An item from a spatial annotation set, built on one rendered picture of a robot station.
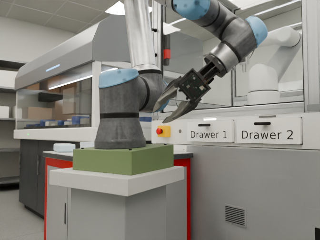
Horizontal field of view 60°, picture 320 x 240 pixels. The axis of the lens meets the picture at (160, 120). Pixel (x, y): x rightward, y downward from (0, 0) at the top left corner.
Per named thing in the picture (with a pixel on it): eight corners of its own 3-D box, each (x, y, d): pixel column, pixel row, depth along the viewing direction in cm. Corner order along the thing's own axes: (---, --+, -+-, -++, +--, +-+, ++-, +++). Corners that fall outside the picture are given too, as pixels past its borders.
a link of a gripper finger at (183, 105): (161, 123, 72) (185, 95, 71) (162, 122, 78) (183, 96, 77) (171, 131, 72) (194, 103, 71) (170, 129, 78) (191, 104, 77)
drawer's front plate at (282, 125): (300, 144, 110) (300, 116, 111) (236, 142, 132) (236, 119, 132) (302, 144, 112) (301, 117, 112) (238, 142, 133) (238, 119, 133)
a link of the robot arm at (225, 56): (216, 46, 78) (235, 67, 78) (204, 57, 78) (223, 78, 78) (222, 39, 70) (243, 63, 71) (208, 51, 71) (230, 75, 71)
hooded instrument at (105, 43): (90, 264, 183) (93, 0, 192) (11, 208, 320) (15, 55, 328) (204, 224, 265) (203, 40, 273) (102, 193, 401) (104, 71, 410)
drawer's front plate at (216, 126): (232, 142, 134) (231, 119, 134) (186, 141, 155) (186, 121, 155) (234, 142, 135) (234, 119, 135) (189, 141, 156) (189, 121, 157)
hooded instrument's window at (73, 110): (92, 126, 190) (92, 61, 192) (15, 129, 321) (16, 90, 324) (198, 128, 267) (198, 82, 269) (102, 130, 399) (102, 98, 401)
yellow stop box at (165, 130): (164, 137, 164) (164, 125, 164) (156, 137, 169) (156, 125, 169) (170, 137, 167) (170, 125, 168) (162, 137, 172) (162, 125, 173)
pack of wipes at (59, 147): (75, 152, 151) (75, 144, 152) (57, 152, 147) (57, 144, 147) (70, 150, 165) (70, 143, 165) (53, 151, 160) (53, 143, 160)
